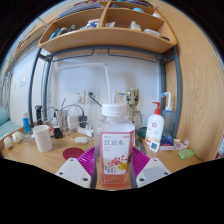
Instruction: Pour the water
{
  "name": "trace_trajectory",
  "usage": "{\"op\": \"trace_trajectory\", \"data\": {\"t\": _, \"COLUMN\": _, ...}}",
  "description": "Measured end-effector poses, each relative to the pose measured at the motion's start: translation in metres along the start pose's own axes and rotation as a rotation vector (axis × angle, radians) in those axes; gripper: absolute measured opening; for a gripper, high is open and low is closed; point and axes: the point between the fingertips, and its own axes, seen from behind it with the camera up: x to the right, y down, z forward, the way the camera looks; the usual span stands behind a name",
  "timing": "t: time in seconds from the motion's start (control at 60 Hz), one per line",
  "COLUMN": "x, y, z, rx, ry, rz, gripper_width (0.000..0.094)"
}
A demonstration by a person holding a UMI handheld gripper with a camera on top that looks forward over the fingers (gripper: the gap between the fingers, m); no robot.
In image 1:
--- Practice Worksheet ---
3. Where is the white pump bottle red cap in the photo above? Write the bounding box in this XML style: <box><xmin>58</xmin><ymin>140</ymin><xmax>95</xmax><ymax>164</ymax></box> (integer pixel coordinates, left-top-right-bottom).
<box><xmin>144</xmin><ymin>101</ymin><xmax>165</xmax><ymax>146</ymax></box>

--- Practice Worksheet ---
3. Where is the white power strip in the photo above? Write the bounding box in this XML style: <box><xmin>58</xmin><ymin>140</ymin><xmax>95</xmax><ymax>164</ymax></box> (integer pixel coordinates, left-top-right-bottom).
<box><xmin>77</xmin><ymin>126</ymin><xmax>94</xmax><ymax>138</ymax></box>

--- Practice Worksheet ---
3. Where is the clear bottle with pink drink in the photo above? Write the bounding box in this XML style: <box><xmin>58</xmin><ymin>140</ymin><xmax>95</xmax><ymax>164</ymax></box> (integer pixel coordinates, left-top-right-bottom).
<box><xmin>93</xmin><ymin>103</ymin><xmax>136</xmax><ymax>188</ymax></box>

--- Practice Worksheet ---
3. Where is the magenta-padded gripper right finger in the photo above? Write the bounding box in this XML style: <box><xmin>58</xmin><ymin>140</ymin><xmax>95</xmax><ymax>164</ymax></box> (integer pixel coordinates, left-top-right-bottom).
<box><xmin>129</xmin><ymin>146</ymin><xmax>172</xmax><ymax>190</ymax></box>

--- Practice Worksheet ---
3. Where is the tree creature figurine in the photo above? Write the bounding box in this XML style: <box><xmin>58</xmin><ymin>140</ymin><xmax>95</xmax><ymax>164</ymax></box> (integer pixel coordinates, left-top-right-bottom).
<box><xmin>125</xmin><ymin>88</ymin><xmax>144</xmax><ymax>129</ymax></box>

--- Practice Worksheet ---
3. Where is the teal cushion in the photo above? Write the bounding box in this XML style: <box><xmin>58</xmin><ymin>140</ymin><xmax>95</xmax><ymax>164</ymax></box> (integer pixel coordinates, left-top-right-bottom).
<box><xmin>0</xmin><ymin>106</ymin><xmax>22</xmax><ymax>138</ymax></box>

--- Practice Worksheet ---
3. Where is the small blue box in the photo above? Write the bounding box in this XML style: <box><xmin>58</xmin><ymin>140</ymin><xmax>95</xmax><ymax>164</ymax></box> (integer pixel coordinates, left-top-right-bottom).
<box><xmin>159</xmin><ymin>134</ymin><xmax>175</xmax><ymax>148</ymax></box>

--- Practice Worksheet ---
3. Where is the white charger block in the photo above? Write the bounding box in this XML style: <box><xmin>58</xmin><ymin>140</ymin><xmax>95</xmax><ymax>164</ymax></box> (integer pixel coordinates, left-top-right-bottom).
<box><xmin>67</xmin><ymin>114</ymin><xmax>83</xmax><ymax>131</ymax></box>

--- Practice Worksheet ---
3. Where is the flat round red coaster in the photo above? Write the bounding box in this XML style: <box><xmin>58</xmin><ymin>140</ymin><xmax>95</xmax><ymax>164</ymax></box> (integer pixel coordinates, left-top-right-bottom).
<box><xmin>62</xmin><ymin>147</ymin><xmax>86</xmax><ymax>161</ymax></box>

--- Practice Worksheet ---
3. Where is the white paper cup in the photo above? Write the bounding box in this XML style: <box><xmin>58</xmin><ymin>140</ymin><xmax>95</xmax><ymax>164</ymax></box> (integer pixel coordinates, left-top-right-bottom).
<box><xmin>32</xmin><ymin>124</ymin><xmax>54</xmax><ymax>153</ymax></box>

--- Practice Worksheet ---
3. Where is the blue tube white cap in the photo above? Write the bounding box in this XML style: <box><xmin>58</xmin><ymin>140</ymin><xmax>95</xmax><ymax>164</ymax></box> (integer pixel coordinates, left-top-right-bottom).
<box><xmin>22</xmin><ymin>112</ymin><xmax>32</xmax><ymax>134</ymax></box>

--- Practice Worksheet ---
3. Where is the white wall socket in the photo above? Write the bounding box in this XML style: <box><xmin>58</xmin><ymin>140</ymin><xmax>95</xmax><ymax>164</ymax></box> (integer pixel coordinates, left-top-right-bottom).
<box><xmin>114</xmin><ymin>90</ymin><xmax>128</xmax><ymax>104</ymax></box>
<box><xmin>86</xmin><ymin>89</ymin><xmax>100</xmax><ymax>104</ymax></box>
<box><xmin>73</xmin><ymin>90</ymin><xmax>85</xmax><ymax>105</ymax></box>

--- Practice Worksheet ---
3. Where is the white round pouch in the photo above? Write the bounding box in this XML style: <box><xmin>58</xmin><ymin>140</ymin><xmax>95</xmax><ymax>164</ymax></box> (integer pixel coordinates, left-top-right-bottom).
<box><xmin>3</xmin><ymin>136</ymin><xmax>15</xmax><ymax>150</ymax></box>
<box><xmin>11</xmin><ymin>130</ymin><xmax>26</xmax><ymax>144</ymax></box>

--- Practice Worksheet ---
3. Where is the black charger plug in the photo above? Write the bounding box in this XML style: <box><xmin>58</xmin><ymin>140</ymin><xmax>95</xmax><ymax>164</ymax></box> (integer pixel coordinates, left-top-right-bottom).
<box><xmin>78</xmin><ymin>115</ymin><xmax>88</xmax><ymax>129</ymax></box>

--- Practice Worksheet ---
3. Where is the small white coded card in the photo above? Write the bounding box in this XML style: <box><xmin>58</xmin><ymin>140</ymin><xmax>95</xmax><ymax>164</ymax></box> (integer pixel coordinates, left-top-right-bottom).
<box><xmin>148</xmin><ymin>140</ymin><xmax>161</xmax><ymax>153</ymax></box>

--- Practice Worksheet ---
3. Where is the small black block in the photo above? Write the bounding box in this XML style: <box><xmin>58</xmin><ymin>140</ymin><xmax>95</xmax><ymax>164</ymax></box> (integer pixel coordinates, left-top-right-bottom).
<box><xmin>53</xmin><ymin>125</ymin><xmax>64</xmax><ymax>140</ymax></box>

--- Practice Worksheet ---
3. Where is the clear squeeze bottle with nozzle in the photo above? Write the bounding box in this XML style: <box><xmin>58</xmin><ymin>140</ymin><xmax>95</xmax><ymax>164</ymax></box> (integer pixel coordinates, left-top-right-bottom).
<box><xmin>160</xmin><ymin>91</ymin><xmax>175</xmax><ymax>138</ymax></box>

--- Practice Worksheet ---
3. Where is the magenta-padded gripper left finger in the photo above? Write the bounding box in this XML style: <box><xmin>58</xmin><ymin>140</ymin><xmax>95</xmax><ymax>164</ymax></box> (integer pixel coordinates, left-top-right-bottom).
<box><xmin>54</xmin><ymin>146</ymin><xmax>100</xmax><ymax>190</ymax></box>

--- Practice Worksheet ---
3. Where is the wooden shelf unit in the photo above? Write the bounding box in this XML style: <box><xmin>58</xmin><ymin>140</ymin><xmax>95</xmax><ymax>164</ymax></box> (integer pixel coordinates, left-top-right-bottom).
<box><xmin>37</xmin><ymin>0</ymin><xmax>178</xmax><ymax>55</ymax></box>

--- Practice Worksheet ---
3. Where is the black electric shaver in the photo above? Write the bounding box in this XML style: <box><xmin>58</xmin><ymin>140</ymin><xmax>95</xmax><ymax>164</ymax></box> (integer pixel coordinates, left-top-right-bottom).
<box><xmin>34</xmin><ymin>105</ymin><xmax>44</xmax><ymax>126</ymax></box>

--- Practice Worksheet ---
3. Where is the grey metal desk frame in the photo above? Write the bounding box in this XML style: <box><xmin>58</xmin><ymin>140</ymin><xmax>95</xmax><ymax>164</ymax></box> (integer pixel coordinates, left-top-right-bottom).
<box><xmin>28</xmin><ymin>44</ymin><xmax>183</xmax><ymax>139</ymax></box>

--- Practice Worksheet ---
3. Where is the dark green round jar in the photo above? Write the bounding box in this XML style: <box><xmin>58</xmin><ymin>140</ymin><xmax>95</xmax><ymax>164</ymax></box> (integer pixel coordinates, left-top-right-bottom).
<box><xmin>138</xmin><ymin>126</ymin><xmax>148</xmax><ymax>139</ymax></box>

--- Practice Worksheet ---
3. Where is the steel tumbler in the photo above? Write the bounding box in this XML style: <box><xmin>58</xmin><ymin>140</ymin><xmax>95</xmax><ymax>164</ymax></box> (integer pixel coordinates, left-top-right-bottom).
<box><xmin>54</xmin><ymin>109</ymin><xmax>69</xmax><ymax>133</ymax></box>

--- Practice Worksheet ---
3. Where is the white oval earbuds case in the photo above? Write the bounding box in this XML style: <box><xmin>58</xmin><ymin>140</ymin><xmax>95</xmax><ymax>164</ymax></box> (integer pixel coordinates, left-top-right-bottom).
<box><xmin>74</xmin><ymin>136</ymin><xmax>90</xmax><ymax>145</ymax></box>

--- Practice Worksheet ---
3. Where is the white wall pipe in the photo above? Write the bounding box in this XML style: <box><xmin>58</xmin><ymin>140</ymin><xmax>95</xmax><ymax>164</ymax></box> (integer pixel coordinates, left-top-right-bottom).
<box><xmin>54</xmin><ymin>61</ymin><xmax>113</xmax><ymax>104</ymax></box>

